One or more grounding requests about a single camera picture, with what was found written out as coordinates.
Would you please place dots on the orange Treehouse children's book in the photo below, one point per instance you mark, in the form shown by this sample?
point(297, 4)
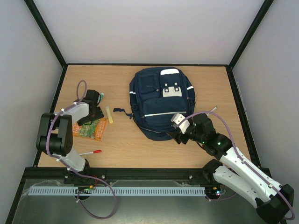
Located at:
point(92, 131)

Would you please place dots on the red capped marker pen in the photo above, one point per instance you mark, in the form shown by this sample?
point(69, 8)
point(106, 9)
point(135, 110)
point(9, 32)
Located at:
point(91, 152)

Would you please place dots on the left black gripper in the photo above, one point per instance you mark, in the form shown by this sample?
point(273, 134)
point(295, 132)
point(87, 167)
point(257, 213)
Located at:
point(99, 115)

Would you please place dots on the right controller circuit board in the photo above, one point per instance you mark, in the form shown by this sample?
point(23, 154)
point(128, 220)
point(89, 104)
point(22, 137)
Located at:
point(216, 191)

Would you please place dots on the yellow highlighter pen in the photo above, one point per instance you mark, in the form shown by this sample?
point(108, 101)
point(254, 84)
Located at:
point(109, 115)

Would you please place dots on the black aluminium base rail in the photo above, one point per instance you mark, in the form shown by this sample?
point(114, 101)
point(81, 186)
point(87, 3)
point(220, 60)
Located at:
point(192, 176)

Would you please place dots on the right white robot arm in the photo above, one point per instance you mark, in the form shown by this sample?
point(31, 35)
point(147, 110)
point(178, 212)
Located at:
point(233, 169)

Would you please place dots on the left controller circuit board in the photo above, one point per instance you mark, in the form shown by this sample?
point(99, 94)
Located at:
point(85, 190)

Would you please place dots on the light blue slotted cable duct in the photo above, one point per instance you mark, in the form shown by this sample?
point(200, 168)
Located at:
point(119, 191)

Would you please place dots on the green capped glue stick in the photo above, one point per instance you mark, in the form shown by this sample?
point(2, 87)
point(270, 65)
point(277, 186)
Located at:
point(101, 95)

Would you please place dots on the navy blue student backpack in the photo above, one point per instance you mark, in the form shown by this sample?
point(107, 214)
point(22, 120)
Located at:
point(156, 94)

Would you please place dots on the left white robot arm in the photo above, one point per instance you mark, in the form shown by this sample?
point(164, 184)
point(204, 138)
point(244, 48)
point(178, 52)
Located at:
point(55, 136)

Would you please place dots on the controller circuit board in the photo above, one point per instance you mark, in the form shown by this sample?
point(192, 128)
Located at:
point(216, 191)
point(85, 190)

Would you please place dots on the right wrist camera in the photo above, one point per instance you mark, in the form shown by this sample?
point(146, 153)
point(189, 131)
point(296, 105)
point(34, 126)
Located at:
point(181, 122)

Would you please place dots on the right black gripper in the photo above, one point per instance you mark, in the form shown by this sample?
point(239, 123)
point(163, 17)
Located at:
point(181, 136)

